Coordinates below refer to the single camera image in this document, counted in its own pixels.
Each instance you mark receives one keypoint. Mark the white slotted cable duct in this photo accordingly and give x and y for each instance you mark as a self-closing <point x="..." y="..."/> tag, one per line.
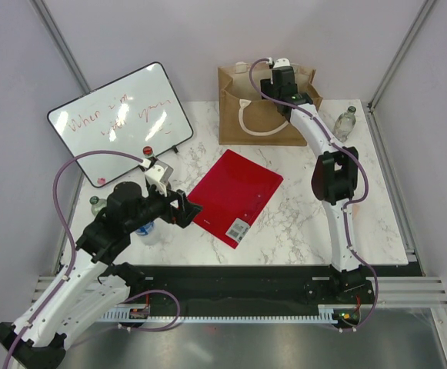
<point x="129" y="315"/>

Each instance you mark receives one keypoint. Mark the red cap cola bottle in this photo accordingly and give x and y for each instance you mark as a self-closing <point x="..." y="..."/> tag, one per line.
<point x="148" y="153"/>

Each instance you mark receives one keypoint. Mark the blue label plastic bottle left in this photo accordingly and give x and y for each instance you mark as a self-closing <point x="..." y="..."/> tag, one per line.
<point x="148" y="233"/>

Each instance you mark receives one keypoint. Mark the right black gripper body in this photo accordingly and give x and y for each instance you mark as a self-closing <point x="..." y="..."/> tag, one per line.
<point x="267" y="89"/>

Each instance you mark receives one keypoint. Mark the pink cube power adapter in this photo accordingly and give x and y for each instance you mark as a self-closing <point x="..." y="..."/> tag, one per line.
<point x="355" y="210"/>

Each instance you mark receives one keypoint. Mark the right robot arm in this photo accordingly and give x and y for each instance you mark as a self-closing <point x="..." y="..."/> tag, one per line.
<point x="335" y="176"/>

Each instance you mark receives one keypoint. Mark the jute canvas tote bag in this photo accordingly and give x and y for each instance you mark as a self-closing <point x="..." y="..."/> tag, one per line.
<point x="245" y="118"/>

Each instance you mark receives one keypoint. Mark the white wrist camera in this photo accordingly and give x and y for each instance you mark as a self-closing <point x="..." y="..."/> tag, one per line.
<point x="157" y="173"/>
<point x="275" y="63"/>

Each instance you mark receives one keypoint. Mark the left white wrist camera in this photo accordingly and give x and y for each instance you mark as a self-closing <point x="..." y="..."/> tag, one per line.
<point x="157" y="173"/>

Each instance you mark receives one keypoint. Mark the clear glass bottle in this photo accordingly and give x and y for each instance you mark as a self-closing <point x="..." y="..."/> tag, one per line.
<point x="345" y="124"/>

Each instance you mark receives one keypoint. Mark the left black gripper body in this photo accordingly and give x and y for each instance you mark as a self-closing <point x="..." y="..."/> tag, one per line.
<point x="160" y="206"/>

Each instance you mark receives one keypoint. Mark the green cap glass bottle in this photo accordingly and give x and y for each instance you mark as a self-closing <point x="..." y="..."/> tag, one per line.
<point x="97" y="204"/>

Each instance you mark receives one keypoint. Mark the aluminium frame rail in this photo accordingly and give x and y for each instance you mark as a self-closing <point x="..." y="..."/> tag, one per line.
<point x="395" y="197"/>

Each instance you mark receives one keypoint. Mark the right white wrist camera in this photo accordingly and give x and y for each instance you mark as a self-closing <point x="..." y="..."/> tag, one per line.
<point x="275" y="63"/>

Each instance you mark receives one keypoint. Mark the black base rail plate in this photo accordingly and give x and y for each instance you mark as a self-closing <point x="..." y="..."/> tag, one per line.
<point x="251" y="290"/>

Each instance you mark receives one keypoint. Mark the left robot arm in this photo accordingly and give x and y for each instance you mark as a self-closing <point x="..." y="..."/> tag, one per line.
<point x="90" y="284"/>

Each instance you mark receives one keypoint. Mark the red plastic folder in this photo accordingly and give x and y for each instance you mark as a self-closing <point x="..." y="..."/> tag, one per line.
<point x="232" y="194"/>

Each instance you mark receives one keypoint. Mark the white dry-erase board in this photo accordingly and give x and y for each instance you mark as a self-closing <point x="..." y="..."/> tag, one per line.
<point x="116" y="121"/>

